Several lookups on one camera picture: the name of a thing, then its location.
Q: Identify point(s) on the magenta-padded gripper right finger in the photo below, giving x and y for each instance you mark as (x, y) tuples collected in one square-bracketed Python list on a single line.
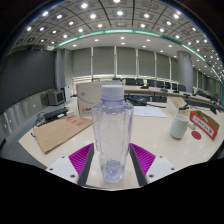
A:
[(143, 159)]

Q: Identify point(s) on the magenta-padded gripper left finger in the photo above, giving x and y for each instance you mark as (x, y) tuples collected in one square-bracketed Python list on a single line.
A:
[(80, 160)]

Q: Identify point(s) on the clear plastic water bottle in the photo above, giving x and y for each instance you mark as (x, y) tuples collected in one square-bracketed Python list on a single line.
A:
[(112, 133)]

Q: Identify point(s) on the flat brown cardboard sheet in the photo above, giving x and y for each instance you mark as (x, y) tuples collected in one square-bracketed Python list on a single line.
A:
[(60, 131)]

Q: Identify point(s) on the white ceramic mug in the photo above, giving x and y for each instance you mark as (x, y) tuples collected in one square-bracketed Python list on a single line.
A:
[(179, 127)]

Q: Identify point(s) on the white paper sheet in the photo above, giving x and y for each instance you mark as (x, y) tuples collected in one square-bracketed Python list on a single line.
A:
[(148, 111)]

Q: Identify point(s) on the black power strip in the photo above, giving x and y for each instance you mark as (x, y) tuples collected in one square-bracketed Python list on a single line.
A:
[(56, 113)]

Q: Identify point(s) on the flat round red coaster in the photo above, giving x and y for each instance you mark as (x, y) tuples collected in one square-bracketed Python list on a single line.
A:
[(196, 135)]

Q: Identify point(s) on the black desk phone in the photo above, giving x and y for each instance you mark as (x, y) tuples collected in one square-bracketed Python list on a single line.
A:
[(137, 101)]

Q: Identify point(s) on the white rectangular remote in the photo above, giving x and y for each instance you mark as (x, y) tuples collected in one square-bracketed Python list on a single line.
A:
[(192, 125)]

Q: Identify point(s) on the white cardboard box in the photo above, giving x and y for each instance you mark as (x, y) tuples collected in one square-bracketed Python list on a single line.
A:
[(87, 100)]

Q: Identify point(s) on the grey boxy monitor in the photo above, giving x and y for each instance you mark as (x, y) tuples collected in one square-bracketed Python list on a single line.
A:
[(56, 97)]

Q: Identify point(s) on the open cardboard box red side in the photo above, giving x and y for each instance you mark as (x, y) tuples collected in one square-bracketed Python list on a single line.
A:
[(205, 125)]

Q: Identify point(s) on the black office chairs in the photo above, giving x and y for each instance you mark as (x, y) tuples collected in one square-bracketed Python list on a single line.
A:
[(160, 84)]

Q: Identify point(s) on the ceiling lights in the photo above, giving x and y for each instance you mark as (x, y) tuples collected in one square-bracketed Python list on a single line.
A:
[(120, 13)]

